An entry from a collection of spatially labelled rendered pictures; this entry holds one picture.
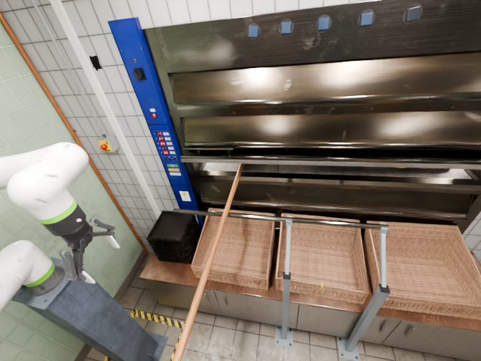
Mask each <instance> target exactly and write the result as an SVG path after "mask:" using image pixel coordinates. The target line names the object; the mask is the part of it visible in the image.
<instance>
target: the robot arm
mask: <svg viewBox="0 0 481 361"><path fill-rule="evenodd" d="M88 165H89V158H88V155H87V153H86V152H85V151H84V150H83V149H82V148H81V147H79V146H78V145H75V144H73V143H57V144H54V145H51V146H49V147H45V148H42V149H39V150H34V151H31V152H28V153H22V154H18V155H11V156H6V157H1V158H0V190H1V189H3V188H7V193H8V195H9V197H10V199H11V200H12V201H13V202H14V203H15V204H16V205H18V206H20V207H22V208H23V209H25V210H26V211H28V212H30V214H32V215H33V216H34V217H35V218H36V219H37V220H38V221H39V222H40V223H41V224H42V225H43V226H44V227H45V228H46V229H47V230H48V231H49V232H50V233H51V234H52V235H54V236H60V237H61V238H62V239H63V240H64V241H65V242H66V243H67V245H68V248H67V249H65V250H64V251H60V252H59V255H60V256H61V257H62V260H63V264H64V267H63V266H60V265H55V264H53V262H52V260H51V259H50V258H49V257H48V256H47V255H46V254H45V253H43V252H42V251H41V250H40V249H39V248H38V247H36V246H35V245H34V244H33V243H32V242H30V241H25V240H23V241H17V242H14V243H12V244H10V245H8V246H7V247H5V248H4V249H2V250H1V251H0V311H1V310H2V309H3V308H4V307H5V306H6V305H7V304H8V303H9V302H10V301H11V299H12V298H13V296H14V295H15V294H16V293H17V291H18V290H19V288H20V287H21V288H23V289H25V288H27V289H28V293H29V294H30V295H32V296H34V297H38V296H41V295H44V294H47V293H48V292H50V291H51V290H53V289H54V288H55V287H57V286H58V285H59V284H60V282H61V281H62V280H63V278H64V275H66V278H67V280H71V281H75V280H76V279H77V278H78V280H80V281H85V282H87V283H90V284H95V282H96V281H95V280H94V279H93V278H92V277H91V276H90V275H89V274H88V273H86V272H85V271H82V265H83V253H84V251H85V248H87V246H88V244H89V243H90V242H91V241H92V238H93V237H95V236H104V237H105V238H106V240H107V241H108V242H109V244H110V245H111V247H112V248H116V249H119V248H120V246H119V245H118V243H117V242H116V241H115V239H116V238H115V236H114V234H115V233H114V232H113V230H115V227H114V226H110V225H107V224H105V223H101V222H100V221H99V220H98V219H93V218H91V219H90V220H89V222H90V223H88V222H87V221H86V214H85V213H84V211H83V210H82V209H81V208H80V207H79V205H78V204H77V202H76V201H75V200H74V199H73V197H72V196H71V195H70V193H69V187H70V186H71V185H72V184H73V182H75V181H76V179H78V177H80V176H81V174H83V172H85V171H86V169H87V167H88ZM93 226H99V227H101V228H105V229H107V231H97V232H93ZM78 249H80V250H78ZM72 254H73V257H72Z"/></svg>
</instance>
